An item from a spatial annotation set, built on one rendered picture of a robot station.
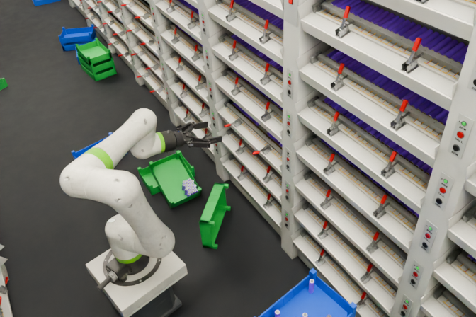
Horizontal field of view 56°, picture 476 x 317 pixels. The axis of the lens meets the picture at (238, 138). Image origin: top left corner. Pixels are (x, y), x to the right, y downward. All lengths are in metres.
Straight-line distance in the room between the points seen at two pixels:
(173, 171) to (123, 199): 1.36
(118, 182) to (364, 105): 0.82
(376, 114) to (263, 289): 1.19
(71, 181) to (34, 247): 1.26
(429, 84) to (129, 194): 0.94
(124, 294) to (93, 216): 0.91
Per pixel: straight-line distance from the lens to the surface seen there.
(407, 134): 1.40
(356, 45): 1.42
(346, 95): 1.54
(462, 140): 1.25
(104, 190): 1.51
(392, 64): 1.34
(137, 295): 1.98
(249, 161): 2.42
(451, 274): 1.58
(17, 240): 2.88
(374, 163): 1.57
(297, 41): 1.63
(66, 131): 3.55
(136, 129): 1.81
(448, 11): 1.19
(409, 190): 1.50
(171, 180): 2.80
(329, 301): 1.74
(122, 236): 1.87
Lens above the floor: 1.95
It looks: 38 degrees down
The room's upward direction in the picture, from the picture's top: 4 degrees counter-clockwise
